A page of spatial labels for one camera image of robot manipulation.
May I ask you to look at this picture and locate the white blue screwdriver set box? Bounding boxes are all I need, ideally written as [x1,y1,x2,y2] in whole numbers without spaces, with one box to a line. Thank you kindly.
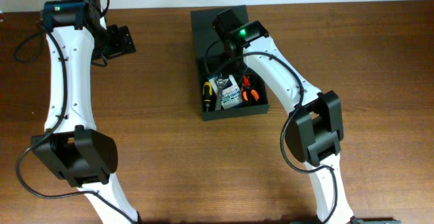
[208,73,243,110]

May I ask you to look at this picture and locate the yellow black stubby screwdriver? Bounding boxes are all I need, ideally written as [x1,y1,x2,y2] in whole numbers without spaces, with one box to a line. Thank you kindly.
[202,81,213,112]

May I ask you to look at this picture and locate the orange black long nose pliers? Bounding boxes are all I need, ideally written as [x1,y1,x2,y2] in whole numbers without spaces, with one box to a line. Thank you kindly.
[241,86,260,105]

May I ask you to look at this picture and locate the black open cardboard box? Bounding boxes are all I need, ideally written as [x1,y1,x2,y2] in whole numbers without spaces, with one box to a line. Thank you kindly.
[191,7,270,121]

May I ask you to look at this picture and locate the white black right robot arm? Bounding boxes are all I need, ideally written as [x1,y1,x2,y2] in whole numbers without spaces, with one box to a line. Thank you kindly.
[212,9,355,223]

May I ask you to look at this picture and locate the black base plate bottom edge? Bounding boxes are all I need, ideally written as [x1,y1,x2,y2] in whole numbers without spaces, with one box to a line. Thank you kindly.
[289,219,402,224]

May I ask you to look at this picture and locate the red handled small cutting pliers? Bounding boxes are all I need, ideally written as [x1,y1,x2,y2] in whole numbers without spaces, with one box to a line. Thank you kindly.
[242,75,251,88]

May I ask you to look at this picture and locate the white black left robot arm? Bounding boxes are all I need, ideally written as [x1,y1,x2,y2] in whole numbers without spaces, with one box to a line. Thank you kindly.
[30,0,140,223]

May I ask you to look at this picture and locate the silver adjustable wrench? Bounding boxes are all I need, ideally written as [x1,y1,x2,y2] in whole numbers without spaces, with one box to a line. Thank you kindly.
[215,77,228,111]

